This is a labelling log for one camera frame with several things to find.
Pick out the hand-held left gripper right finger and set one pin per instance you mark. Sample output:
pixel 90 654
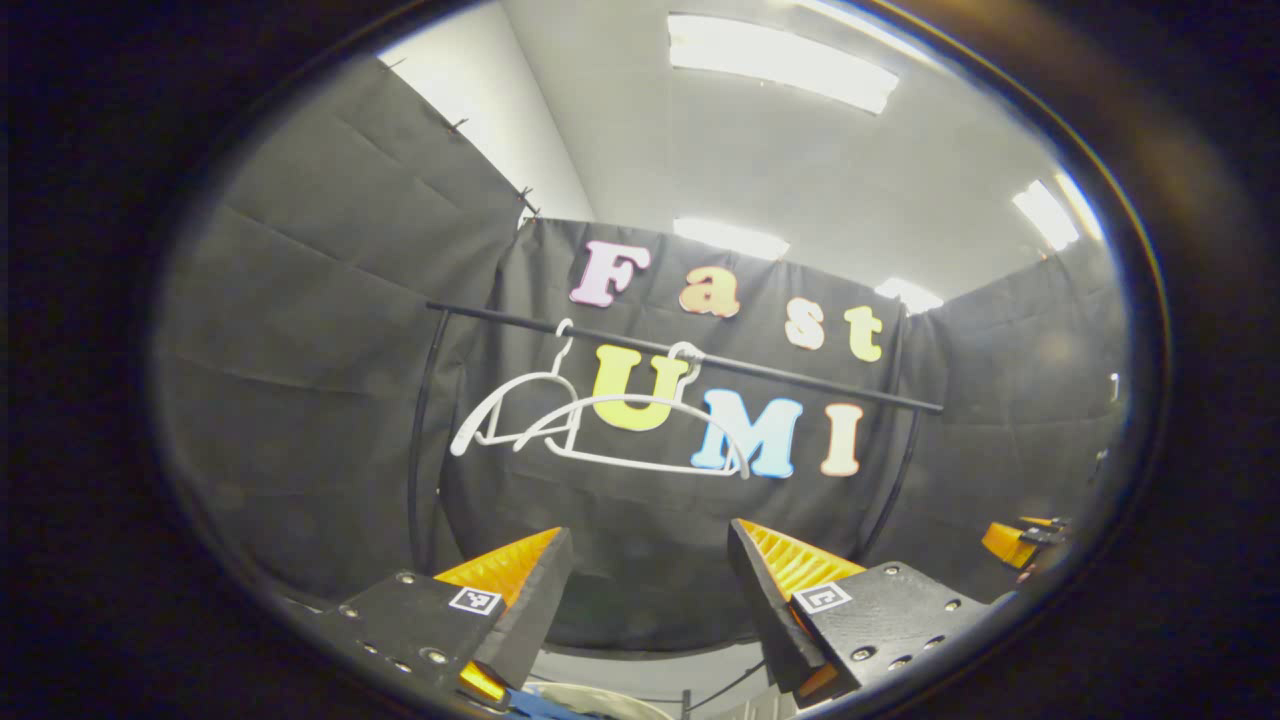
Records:
pixel 765 610

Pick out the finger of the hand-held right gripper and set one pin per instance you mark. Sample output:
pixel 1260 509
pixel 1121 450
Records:
pixel 1010 545

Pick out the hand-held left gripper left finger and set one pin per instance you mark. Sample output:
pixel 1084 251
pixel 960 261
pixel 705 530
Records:
pixel 535 610

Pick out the blue jacket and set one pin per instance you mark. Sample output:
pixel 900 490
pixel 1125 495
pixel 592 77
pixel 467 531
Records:
pixel 540 708

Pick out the white plastic hanger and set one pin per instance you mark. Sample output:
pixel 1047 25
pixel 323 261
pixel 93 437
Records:
pixel 500 392
pixel 640 402

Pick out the ceiling light panel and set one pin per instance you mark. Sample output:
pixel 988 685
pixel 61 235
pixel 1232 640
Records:
pixel 780 60
pixel 908 295
pixel 730 238
pixel 1050 212

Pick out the black backdrop cloth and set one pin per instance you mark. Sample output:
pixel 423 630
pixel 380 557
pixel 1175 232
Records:
pixel 300 400

